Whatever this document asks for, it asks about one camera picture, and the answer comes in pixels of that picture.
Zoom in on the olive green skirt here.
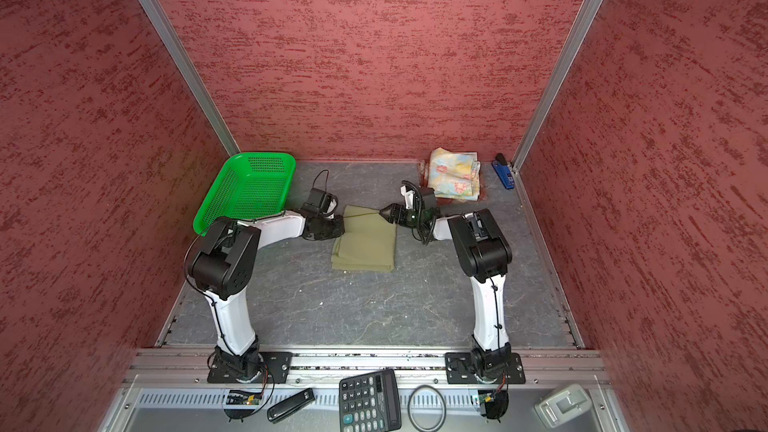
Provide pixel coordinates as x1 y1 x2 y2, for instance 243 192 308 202
331 205 397 272

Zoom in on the floral pastel skirt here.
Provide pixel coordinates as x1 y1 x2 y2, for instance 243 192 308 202
429 148 481 183

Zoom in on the green plastic basket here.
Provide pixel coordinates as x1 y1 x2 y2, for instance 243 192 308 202
193 152 296 235

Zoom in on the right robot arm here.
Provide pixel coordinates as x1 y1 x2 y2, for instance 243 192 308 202
379 204 513 383

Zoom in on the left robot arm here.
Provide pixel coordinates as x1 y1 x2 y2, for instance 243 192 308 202
184 211 344 384

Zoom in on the blue clamp tool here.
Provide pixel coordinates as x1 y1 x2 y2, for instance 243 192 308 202
491 153 515 190

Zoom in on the black calculator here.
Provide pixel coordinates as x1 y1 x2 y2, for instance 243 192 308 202
338 368 402 432

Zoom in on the black remote stick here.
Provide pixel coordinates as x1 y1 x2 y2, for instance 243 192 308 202
267 388 316 424

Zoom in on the left circuit board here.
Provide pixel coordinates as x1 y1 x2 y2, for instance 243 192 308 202
223 389 264 420

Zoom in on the grey white box device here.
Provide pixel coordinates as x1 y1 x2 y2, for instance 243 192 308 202
533 384 593 429

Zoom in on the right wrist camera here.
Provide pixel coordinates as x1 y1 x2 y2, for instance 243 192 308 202
401 181 438 210

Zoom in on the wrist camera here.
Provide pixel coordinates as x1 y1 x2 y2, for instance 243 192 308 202
303 187 338 217
401 181 438 210

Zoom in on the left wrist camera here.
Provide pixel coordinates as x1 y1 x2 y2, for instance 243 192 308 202
303 187 338 217

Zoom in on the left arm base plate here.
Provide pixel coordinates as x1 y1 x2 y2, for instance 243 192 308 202
207 351 293 385

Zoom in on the aluminium front rail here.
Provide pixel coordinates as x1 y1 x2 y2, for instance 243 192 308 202
120 346 612 389

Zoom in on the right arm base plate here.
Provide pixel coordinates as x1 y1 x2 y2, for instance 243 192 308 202
444 352 527 386

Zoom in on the black cable ring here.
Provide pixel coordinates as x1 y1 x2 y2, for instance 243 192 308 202
407 384 448 432

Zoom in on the left aluminium corner post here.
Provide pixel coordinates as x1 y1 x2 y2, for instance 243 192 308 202
138 0 241 156

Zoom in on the aluminium corner post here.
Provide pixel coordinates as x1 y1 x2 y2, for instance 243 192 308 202
138 0 241 156
513 0 604 175

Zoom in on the right aluminium corner post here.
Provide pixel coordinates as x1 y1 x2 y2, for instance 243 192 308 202
513 0 604 175

